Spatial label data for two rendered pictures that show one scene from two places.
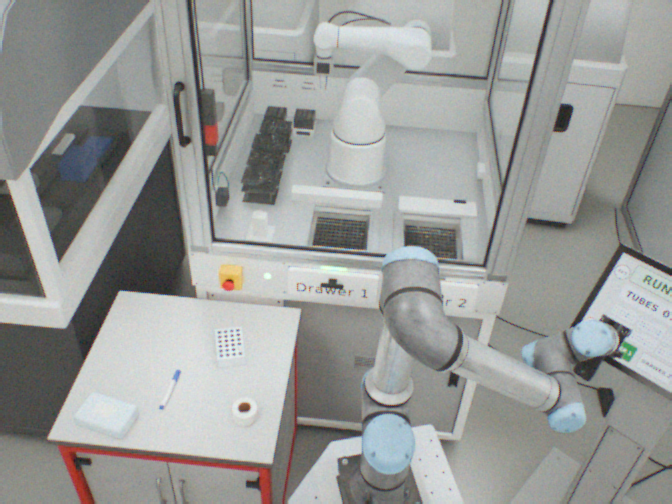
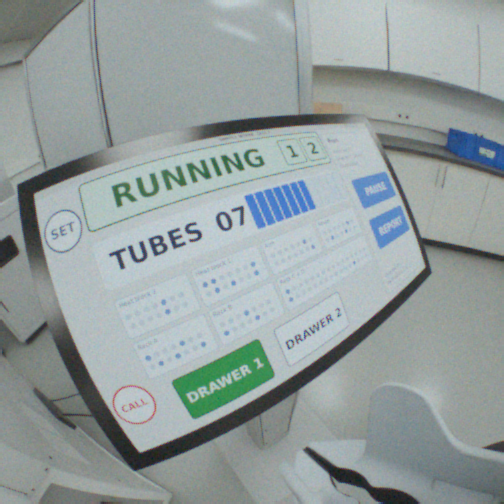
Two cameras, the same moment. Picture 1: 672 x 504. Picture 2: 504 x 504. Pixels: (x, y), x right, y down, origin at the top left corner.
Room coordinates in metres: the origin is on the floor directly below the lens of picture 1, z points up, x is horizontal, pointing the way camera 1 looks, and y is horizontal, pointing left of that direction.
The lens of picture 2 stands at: (1.17, -0.70, 1.22)
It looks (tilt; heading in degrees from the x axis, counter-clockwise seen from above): 35 degrees down; 290
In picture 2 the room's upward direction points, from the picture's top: 4 degrees counter-clockwise
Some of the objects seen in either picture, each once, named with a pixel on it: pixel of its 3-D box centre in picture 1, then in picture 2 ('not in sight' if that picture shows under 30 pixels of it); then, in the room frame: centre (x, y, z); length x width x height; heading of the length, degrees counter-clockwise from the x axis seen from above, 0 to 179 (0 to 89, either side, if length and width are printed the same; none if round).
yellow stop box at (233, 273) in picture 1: (230, 277); not in sight; (1.56, 0.34, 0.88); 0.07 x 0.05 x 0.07; 87
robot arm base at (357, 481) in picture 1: (382, 475); not in sight; (0.87, -0.14, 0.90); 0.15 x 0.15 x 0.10
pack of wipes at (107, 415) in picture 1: (106, 414); not in sight; (1.08, 0.61, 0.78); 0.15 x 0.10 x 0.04; 74
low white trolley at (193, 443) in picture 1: (198, 438); not in sight; (1.28, 0.43, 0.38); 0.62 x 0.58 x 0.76; 87
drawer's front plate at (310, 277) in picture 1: (332, 284); not in sight; (1.56, 0.01, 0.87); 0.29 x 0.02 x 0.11; 87
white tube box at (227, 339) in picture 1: (230, 346); not in sight; (1.35, 0.31, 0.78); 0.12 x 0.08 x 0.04; 13
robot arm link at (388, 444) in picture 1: (387, 448); not in sight; (0.87, -0.14, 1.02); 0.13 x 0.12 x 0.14; 1
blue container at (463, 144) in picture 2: not in sight; (478, 148); (-0.31, -3.05, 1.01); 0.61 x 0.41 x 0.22; 175
